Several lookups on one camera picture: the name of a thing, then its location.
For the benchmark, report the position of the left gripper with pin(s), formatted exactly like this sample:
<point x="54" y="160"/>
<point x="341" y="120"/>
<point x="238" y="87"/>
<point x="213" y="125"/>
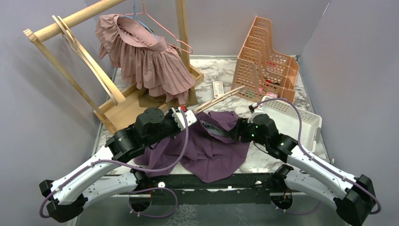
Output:
<point x="175" y="114"/>

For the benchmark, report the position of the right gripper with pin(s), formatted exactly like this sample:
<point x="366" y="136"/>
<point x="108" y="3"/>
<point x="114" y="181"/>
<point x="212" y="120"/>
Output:
<point x="243" y="124"/>

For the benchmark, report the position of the purple garment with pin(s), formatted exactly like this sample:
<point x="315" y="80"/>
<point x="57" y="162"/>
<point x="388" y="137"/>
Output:
<point x="210" y="154"/>

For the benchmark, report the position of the wooden hanger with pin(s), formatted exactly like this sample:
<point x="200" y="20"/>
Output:
<point x="113" y="92"/>
<point x="217" y="100"/>

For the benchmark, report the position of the brown skirt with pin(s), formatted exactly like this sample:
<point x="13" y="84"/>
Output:
<point x="187" y="98"/>

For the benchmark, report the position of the pink skirt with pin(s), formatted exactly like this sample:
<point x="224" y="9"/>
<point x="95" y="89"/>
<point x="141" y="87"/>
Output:
<point x="144" y="61"/>

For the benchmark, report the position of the blue wire hanger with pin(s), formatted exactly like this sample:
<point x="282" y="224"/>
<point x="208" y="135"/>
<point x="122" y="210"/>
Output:
<point x="136" y="17"/>

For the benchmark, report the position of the pink wire hanger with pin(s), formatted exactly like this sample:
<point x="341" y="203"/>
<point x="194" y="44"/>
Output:
<point x="181" y="40"/>

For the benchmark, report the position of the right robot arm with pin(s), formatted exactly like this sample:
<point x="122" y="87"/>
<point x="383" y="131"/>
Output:
<point x="350" y="196"/>

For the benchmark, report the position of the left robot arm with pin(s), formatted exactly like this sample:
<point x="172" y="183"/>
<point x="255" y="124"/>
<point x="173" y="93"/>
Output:
<point x="67" y="197"/>

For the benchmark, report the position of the small white red box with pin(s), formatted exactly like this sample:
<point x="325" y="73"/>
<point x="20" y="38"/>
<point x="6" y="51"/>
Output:
<point x="218" y="88"/>

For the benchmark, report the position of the white perforated basket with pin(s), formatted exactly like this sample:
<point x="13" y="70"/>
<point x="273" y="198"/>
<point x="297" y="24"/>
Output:
<point x="291" y="122"/>

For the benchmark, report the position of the peach plastic file organizer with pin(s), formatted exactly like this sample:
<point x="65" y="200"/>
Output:
<point x="260" y="69"/>

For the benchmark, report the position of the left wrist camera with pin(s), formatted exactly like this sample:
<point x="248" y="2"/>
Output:
<point x="184" y="117"/>

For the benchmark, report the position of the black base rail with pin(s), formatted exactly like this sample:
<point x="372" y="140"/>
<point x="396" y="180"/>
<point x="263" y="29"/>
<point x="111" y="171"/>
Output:
<point x="189" y="189"/>

